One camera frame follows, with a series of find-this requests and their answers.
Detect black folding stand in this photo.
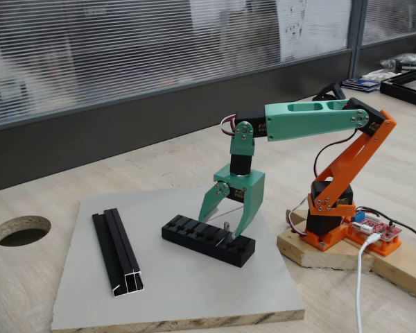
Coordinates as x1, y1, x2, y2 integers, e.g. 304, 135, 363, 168
313, 82, 347, 104

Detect white cable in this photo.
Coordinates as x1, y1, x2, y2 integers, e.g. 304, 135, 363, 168
354, 232, 381, 333

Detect red controller board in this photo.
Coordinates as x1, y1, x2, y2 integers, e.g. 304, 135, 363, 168
348, 207, 402, 244

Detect white plastic bags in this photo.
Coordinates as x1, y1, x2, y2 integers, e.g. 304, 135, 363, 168
362, 68, 391, 81

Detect wooden bar with screw holes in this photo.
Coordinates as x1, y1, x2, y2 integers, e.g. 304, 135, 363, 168
286, 207, 416, 303

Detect grey machine parts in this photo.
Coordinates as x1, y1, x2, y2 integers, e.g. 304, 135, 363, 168
380, 52, 416, 76

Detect black rectangular frame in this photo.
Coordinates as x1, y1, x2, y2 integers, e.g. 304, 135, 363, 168
379, 64, 416, 109

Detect grey board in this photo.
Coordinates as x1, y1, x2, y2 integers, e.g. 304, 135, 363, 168
50, 187, 306, 331

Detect black slotted holder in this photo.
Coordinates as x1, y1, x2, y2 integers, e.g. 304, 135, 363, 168
161, 214, 257, 268

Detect dark aluminium profile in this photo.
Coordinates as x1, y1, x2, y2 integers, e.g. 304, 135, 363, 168
92, 207, 146, 298

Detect small metal L bracket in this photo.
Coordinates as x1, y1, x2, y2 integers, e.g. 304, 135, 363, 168
214, 223, 232, 248

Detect stack of blue cards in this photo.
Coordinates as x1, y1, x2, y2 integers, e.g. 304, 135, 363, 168
340, 78, 381, 94

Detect white printed paper sheet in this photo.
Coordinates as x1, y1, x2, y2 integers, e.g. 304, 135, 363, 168
276, 0, 353, 64

